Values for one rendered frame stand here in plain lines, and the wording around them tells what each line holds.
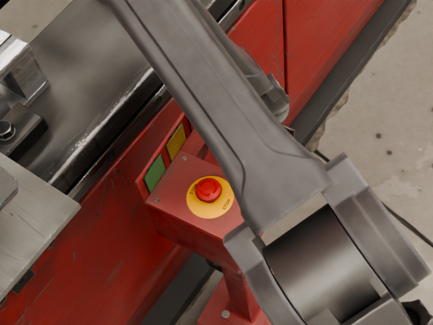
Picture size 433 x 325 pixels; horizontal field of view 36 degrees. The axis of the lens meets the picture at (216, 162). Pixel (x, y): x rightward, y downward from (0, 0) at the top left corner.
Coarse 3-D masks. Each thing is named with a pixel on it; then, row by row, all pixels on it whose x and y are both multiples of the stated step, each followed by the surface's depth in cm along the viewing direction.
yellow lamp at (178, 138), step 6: (180, 126) 102; (180, 132) 103; (174, 138) 102; (180, 138) 104; (168, 144) 101; (174, 144) 103; (180, 144) 105; (168, 150) 102; (174, 150) 103; (174, 156) 104
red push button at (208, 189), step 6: (204, 180) 99; (210, 180) 99; (198, 186) 99; (204, 186) 99; (210, 186) 99; (216, 186) 99; (198, 192) 99; (204, 192) 98; (210, 192) 98; (216, 192) 98; (198, 198) 99; (204, 198) 98; (210, 198) 98; (216, 198) 98
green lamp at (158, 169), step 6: (156, 162) 99; (162, 162) 101; (156, 168) 100; (162, 168) 102; (150, 174) 99; (156, 174) 101; (162, 174) 103; (150, 180) 100; (156, 180) 102; (150, 186) 101; (150, 192) 102
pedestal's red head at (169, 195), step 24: (144, 168) 98; (168, 168) 105; (192, 168) 104; (216, 168) 104; (144, 192) 100; (168, 192) 102; (168, 216) 101; (192, 216) 100; (240, 216) 99; (192, 240) 105; (216, 240) 99
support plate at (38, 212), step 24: (24, 168) 81; (24, 192) 79; (48, 192) 79; (0, 216) 78; (24, 216) 78; (48, 216) 77; (72, 216) 78; (0, 240) 76; (24, 240) 76; (48, 240) 76; (0, 264) 75; (24, 264) 74; (0, 288) 73
